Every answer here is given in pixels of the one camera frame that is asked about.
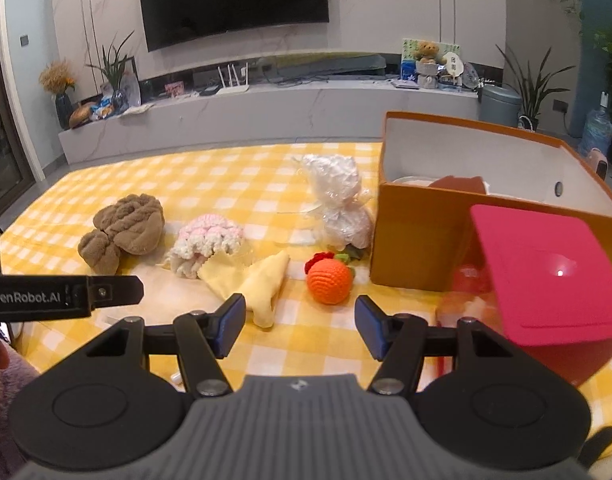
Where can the orange crochet fruit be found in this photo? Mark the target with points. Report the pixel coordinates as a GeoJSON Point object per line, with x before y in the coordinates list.
{"type": "Point", "coordinates": [328, 284]}

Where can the tall potted plant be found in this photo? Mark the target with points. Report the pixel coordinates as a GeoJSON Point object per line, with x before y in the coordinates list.
{"type": "Point", "coordinates": [530, 90]}

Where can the blue white snack bag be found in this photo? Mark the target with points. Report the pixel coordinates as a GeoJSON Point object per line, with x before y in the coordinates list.
{"type": "Point", "coordinates": [103, 108]}

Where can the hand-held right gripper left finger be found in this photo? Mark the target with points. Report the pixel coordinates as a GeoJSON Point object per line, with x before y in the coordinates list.
{"type": "Point", "coordinates": [230, 324]}

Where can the white hand fan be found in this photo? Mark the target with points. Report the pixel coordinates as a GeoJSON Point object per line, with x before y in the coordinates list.
{"type": "Point", "coordinates": [451, 66]}

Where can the grey marble television cabinet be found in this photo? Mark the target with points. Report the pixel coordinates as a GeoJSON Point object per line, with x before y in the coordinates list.
{"type": "Point", "coordinates": [236, 115]}

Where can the clear plastic wrap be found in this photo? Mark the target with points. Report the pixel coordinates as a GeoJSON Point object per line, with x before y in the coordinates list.
{"type": "Point", "coordinates": [341, 200]}

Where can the pink small appliance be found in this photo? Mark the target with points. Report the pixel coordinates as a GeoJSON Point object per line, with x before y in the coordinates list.
{"type": "Point", "coordinates": [599, 162]}

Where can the yellow cloth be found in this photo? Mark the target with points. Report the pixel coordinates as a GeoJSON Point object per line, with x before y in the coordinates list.
{"type": "Point", "coordinates": [258, 285]}

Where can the red crochet flower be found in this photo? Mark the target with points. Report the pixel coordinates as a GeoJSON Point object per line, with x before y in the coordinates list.
{"type": "Point", "coordinates": [320, 259]}

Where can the brown teddy bear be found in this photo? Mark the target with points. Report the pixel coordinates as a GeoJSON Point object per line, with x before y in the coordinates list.
{"type": "Point", "coordinates": [428, 51]}

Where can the green picture board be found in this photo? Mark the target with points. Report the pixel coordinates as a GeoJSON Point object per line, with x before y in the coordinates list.
{"type": "Point", "coordinates": [409, 47]}

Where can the pink card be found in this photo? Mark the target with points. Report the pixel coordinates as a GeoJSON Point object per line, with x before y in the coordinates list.
{"type": "Point", "coordinates": [174, 89]}

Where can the pink white crochet bouquet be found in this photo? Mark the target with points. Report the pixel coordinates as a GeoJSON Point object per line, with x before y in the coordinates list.
{"type": "Point", "coordinates": [211, 237]}

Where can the dark vase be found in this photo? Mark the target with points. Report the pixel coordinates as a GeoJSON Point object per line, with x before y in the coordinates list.
{"type": "Point", "coordinates": [64, 110]}

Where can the yellow checkered tablecloth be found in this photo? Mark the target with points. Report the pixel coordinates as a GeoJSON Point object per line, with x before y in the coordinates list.
{"type": "Point", "coordinates": [211, 185]}

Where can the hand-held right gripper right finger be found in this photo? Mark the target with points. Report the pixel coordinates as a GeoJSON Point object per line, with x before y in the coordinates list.
{"type": "Point", "coordinates": [371, 327]}

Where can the white pot under teddy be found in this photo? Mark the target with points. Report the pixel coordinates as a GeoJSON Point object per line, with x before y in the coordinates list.
{"type": "Point", "coordinates": [427, 76]}

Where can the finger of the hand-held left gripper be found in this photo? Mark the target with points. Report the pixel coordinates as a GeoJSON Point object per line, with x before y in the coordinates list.
{"type": "Point", "coordinates": [116, 291]}

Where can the white router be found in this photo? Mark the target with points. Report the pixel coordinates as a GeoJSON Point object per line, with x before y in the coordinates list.
{"type": "Point", "coordinates": [233, 89]}

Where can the flat tablet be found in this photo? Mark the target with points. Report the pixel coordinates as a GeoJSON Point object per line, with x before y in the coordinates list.
{"type": "Point", "coordinates": [405, 84]}

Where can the black wall television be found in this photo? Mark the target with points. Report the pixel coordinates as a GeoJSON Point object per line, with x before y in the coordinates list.
{"type": "Point", "coordinates": [231, 0]}

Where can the blue water bottle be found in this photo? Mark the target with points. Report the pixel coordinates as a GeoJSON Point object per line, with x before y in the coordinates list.
{"type": "Point", "coordinates": [595, 132]}

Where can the yellow dried flowers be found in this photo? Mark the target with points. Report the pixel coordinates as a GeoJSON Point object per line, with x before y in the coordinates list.
{"type": "Point", "coordinates": [57, 77]}

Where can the grey trash can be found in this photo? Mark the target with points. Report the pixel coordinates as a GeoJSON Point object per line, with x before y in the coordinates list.
{"type": "Point", "coordinates": [500, 107]}

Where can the brown snack bag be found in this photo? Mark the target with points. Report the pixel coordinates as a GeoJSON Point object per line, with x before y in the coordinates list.
{"type": "Point", "coordinates": [82, 115]}

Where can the orange cardboard box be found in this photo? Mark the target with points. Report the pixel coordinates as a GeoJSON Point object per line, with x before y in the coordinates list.
{"type": "Point", "coordinates": [410, 232]}

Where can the decorative plate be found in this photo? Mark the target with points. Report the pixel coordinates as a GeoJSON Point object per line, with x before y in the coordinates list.
{"type": "Point", "coordinates": [469, 77]}

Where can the white piece in box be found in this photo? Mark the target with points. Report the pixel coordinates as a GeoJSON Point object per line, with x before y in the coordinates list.
{"type": "Point", "coordinates": [410, 180]}

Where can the red cube box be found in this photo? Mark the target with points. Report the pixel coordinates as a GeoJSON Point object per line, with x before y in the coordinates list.
{"type": "Point", "coordinates": [540, 280]}

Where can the green plant in glass vase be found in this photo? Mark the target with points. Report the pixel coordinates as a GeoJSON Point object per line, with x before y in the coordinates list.
{"type": "Point", "coordinates": [113, 67]}

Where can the wall outlet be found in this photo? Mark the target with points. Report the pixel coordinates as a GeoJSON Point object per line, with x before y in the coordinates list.
{"type": "Point", "coordinates": [560, 106]}

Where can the picture frame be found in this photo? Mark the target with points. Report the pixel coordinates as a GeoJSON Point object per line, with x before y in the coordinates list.
{"type": "Point", "coordinates": [132, 87]}

